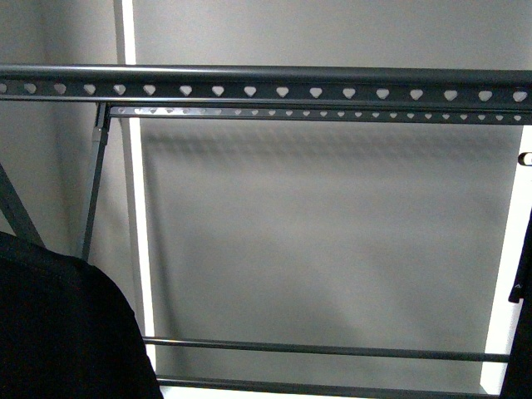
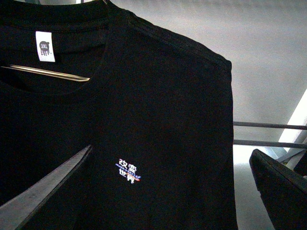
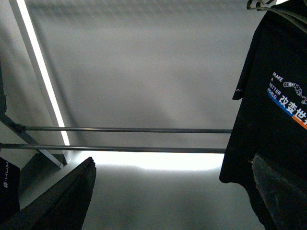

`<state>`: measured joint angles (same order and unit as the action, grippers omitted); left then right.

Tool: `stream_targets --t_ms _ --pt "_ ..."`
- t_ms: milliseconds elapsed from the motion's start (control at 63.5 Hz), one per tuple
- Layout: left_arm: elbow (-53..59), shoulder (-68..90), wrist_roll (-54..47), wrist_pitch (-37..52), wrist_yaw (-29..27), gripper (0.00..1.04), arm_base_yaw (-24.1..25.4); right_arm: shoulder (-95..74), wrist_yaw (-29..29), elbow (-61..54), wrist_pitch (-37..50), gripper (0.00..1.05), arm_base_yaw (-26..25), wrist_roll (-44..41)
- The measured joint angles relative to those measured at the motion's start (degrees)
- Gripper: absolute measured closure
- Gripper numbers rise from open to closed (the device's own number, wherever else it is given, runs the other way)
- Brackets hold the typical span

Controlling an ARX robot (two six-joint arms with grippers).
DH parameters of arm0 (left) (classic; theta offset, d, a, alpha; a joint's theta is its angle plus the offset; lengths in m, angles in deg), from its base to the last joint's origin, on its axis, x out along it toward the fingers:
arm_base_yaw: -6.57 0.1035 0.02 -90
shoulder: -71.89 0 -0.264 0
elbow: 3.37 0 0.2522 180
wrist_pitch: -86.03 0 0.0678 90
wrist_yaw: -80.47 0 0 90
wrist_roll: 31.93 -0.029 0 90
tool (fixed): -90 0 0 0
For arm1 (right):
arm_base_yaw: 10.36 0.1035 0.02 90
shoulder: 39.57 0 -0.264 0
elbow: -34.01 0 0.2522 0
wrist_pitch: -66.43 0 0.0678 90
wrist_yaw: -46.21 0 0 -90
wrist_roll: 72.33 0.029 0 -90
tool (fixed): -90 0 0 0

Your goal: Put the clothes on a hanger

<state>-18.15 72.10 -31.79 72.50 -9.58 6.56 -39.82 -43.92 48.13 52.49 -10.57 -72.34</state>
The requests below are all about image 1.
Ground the black printed t-shirt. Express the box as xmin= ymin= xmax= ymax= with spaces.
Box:
xmin=1 ymin=233 xmax=162 ymax=398
xmin=500 ymin=219 xmax=532 ymax=398

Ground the dark grey clothes drying rack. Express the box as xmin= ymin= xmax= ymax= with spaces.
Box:
xmin=1 ymin=65 xmax=531 ymax=398

